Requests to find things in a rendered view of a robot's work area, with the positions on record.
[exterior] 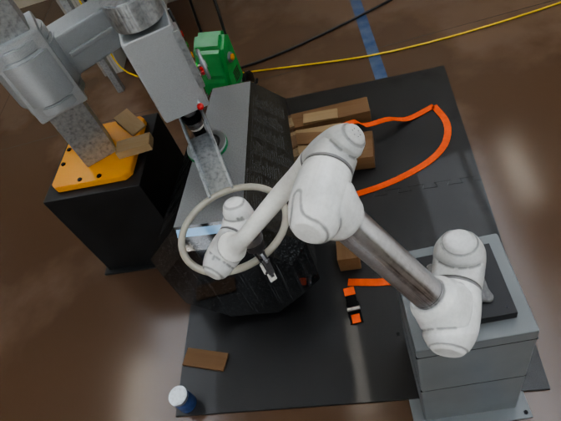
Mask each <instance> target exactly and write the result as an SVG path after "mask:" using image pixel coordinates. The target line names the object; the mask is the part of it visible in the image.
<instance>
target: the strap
mask: <svg viewBox="0 0 561 421"><path fill-rule="evenodd" d="M432 109H433V110H434V112H435V113H436V114H437V115H438V116H439V117H440V119H441V120H442V122H443V126H444V136H443V140H442V143H441V144H440V146H439V147H438V149H437V150H436V151H435V152H434V153H433V154H432V155H431V156H430V157H429V158H427V159H426V160H424V161H423V162H422V163H421V164H419V165H417V166H415V167H413V168H412V169H410V170H408V171H406V172H404V173H402V174H400V175H398V176H396V177H394V178H392V179H390V180H387V181H384V182H382V183H380V184H378V185H374V186H371V187H368V188H366V189H362V190H358V191H357V192H356V193H357V194H358V196H360V195H365V194H368V193H371V192H373V191H376V190H380V189H383V188H385V187H388V186H389V185H393V184H395V183H397V182H399V181H401V180H404V179H406V178H407V177H409V176H411V175H413V174H415V173H417V172H418V171H420V170H422V169H424V168H425V167H427V166H428V165H430V164H431V163H432V162H433V161H434V160H436V159H437V158H438V157H439V156H440V155H441V154H442V153H443V151H444V150H445V149H446V148H447V146H448V144H449V142H450V139H451V134H452V127H451V123H450V121H449V119H448V117H447V116H446V115H445V114H444V112H443V111H442V110H441V109H440V108H439V107H438V106H437V104H436V105H432V104H430V105H429V106H427V107H426V108H424V109H422V110H420V111H418V112H416V113H415V114H412V115H409V116H407V117H403V118H398V117H385V118H381V119H377V120H374V121H372V122H368V123H360V122H358V121H357V120H355V119H352V120H349V121H346V122H345V123H349V124H362V125H364V126H365V127H371V126H374V125H377V124H381V123H385V122H387V121H393V120H396V121H409V120H412V119H415V118H417V117H419V116H421V115H423V114H425V113H426V112H428V111H430V110H432ZM390 285H391V284H389V283H388V282H387V281H386V280H385V279H383V278H378V279H348V286H390Z"/></svg>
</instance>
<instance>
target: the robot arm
mask: <svg viewBox="0 0 561 421"><path fill-rule="evenodd" d="M365 144H366V141H365V135H364V134H363V132H362V130H361V129H360V128H359V127H358V126H357V125H355V124H349V123H343V124H337V125H334V126H332V127H330V128H328V129H326V130H325V131H323V132H322V133H321V134H319V135H318V136H317V137H315V138H314V139H313V140H312V141H311V142H310V143H309V144H308V146H307V147H306V148H305V149H304V150H303V151H302V152H301V154H300V156H299V157H298V159H297V160H296V162H295V163H294V164H293V166H292V167H290V169H289V170H288V171H287V172H286V173H285V174H284V176H283V177H282V178H281V179H280V180H279V181H278V183H277V184H276V185H275V186H274V187H273V189H272V190H271V191H270V193H269V194H268V195H267V196H266V198H265V199H264V200H263V201H262V202H261V203H260V205H259V206H258V207H257V209H256V210H255V211H254V210H253V208H252V207H251V206H250V204H249V203H248V201H247V200H246V199H244V198H243V197H239V196H234V197H230V198H229V199H228V200H226V201H225V203H224V204H223V220H222V224H221V228H220V230H219V231H218V233H217V234H216V235H215V237H214V239H213V240H212V242H211V243H210V245H209V247H208V249H207V251H206V253H205V256H204V260H203V269H204V272H205V274H206V275H208V276H210V277H211V278H213V279H215V280H220V279H224V278H226V277H227V276H228V275H229V274H230V273H231V272H232V271H233V270H234V268H236V267H237V265H238V264H239V263H240V261H241V260H242V259H243V258H244V257H245V254H246V252H248V253H250V254H253V255H254V257H256V258H257V259H258V261H259V262H260V267H261V269H262V271H263V272H264V274H265V275H267V276H268V277H269V279H270V282H273V281H274V280H276V279H277V277H276V275H275V270H274V269H273V266H272V265H271V263H270V259H269V258H267V256H266V254H265V251H264V247H265V242H264V240H263V234H262V232H261V231H262V230H263V229H264V228H265V227H266V225H267V224H268V223H269V222H270V221H271V220H272V219H273V217H274V216H275V215H276V214H277V213H278V212H279V211H280V209H281V208H282V207H283V206H284V205H285V204H286V202H287V201H289V204H288V221H289V226H290V229H291V231H292V232H293V233H294V235H295V236H296V237H297V238H299V239H300V240H302V241H304V242H307V243H311V244H323V243H326V242H328V241H339V242H340V243H342V244H343V245H344V246H345V247H347V248H348V249H349V250H350V251H351V252H353V253H354V254H355V255H356V256H358V257H359V258H360V259H361V260H362V261H364V262H365V263H366V264H367V265H368V266H369V267H370V268H371V269H372V270H374V271H375V272H376V273H377V274H378V275H380V276H381V277H382V278H383V279H385V280H386V281H387V282H388V283H389V284H391V285H392V286H393V287H394V288H396V289H397V290H398V291H399V292H400V293H401V294H402V295H403V296H404V297H406V298H407V299H408V300H409V301H410V308H411V312H412V315H413V316H414V317H415V318H416V320H417V323H418V325H419V327H420V328H421V329H422V337H423V339H424V341H425V343H426V344H427V346H428V347H429V348H430V349H431V350H432V351H433V352H434V353H436V354H437V355H440V356H443V357H447V358H460V357H462V356H464V355H465V354H466V353H469V351H470V350H471V349H472V347H473V345H474V343H475V342H476V340H477V338H478V334H479V328H480V323H481V316H482V302H488V303H490V302H492V301H493V294H492V293H491V292H490V291H489V289H488V285H487V283H486V281H485V278H484V277H485V269H486V261H487V255H486V249H485V247H484V244H483V243H482V241H481V240H480V239H479V238H478V237H477V236H476V235H475V234H474V233H472V232H471V231H465V230H460V229H458V230H450V231H447V232H445V233H444V234H443V235H442V236H441V237H440V238H439V239H438V240H437V242H436V244H435V246H434V248H433V260H432V264H429V265H427V268H426V267H425V266H423V265H422V264H421V263H420V262H419V261H418V260H417V259H416V258H415V257H414V256H412V255H411V254H410V253H409V252H408V251H407V250H406V249H405V248H404V247H403V246H401V245H400V244H399V243H398V242H397V241H396V240H395V239H394V238H393V237H392V236H390V235H389V234H388V233H387V232H386V231H385V230H384V229H383V228H382V227H381V226H379V225H378V224H377V223H376V222H375V221H374V220H373V219H372V218H371V217H370V216H369V215H368V214H367V213H366V212H365V211H364V207H363V204H362V202H361V200H360V198H359V196H358V194H357V193H356V190H355V187H354V185H353V184H352V183H351V180H352V177H353V174H354V171H355V168H356V163H357V158H358V157H359V156H361V154H362V151H363V150H364V147H365Z"/></svg>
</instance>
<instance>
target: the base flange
mask: <svg viewBox="0 0 561 421"><path fill-rule="evenodd" d="M137 118H138V119H140V120H141V121H142V122H143V123H144V124H146V125H147V122H146V121H145V119H144V118H142V117H141V116H138V117H137ZM103 126H104V128H105V129H106V130H107V131H108V132H109V135H110V137H111V139H112V141H113V142H114V145H115V147H116V144H117V141H120V140H123V139H128V138H131V137H134V136H136V135H140V134H144V132H145V128H146V127H145V128H143V129H142V130H140V131H139V132H138V133H137V134H136V135H134V136H132V135H131V134H130V133H128V132H127V131H126V130H125V129H123V128H122V127H121V126H119V125H118V124H117V123H116V121H114V122H111V123H107V124H103ZM138 155H139V154H137V155H133V156H130V157H127V158H124V159H121V160H120V159H119V158H118V156H117V155H116V154H115V152H114V153H112V154H111V155H109V156H107V157H105V158H104V159H102V160H100V161H99V162H97V163H95V164H93V165H91V166H89V167H87V166H86V164H85V163H84V162H83V161H82V160H81V159H80V158H79V156H78V155H77V154H76V153H75V151H74V150H73V149H72V147H71V146H70V145H68V147H67V149H66V151H65V153H64V156H63V159H62V161H61V164H60V166H59V168H58V172H57V174H56V176H55V178H54V181H53V183H52V185H53V187H54V189H55V190H56V191H57V192H64V191H69V190H77V189H82V188H86V187H91V186H96V185H104V184H108V183H113V182H118V181H122V180H127V179H128V178H129V177H130V176H131V175H133V173H134V168H135V166H136V162H137V159H138Z"/></svg>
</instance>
